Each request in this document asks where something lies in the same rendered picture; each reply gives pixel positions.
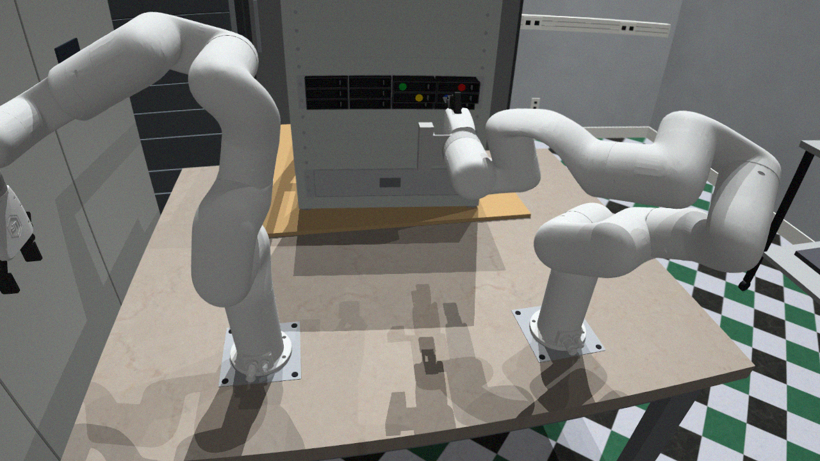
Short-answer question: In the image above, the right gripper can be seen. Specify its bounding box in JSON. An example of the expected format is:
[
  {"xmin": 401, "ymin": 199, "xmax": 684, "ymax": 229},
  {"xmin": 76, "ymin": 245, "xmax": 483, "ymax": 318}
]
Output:
[{"xmin": 443, "ymin": 92, "xmax": 475, "ymax": 135}]

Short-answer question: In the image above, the flat orange board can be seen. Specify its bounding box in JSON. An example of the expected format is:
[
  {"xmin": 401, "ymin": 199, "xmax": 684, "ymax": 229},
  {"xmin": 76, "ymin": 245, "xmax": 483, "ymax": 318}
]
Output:
[{"xmin": 262, "ymin": 124, "xmax": 531, "ymax": 237}]

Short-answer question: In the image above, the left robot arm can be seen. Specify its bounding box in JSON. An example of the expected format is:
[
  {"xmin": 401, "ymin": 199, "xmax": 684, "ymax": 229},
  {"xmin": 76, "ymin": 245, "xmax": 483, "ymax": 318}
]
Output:
[{"xmin": 0, "ymin": 12, "xmax": 292, "ymax": 382}]

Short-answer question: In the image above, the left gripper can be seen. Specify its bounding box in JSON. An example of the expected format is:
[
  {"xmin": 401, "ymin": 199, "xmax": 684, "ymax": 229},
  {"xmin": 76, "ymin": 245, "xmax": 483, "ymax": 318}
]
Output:
[{"xmin": 0, "ymin": 185, "xmax": 42, "ymax": 295}]

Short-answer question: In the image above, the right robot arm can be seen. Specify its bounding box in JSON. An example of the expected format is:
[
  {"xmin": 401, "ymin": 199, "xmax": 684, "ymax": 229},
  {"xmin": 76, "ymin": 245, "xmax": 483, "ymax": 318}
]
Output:
[{"xmin": 416, "ymin": 109, "xmax": 782, "ymax": 355}]

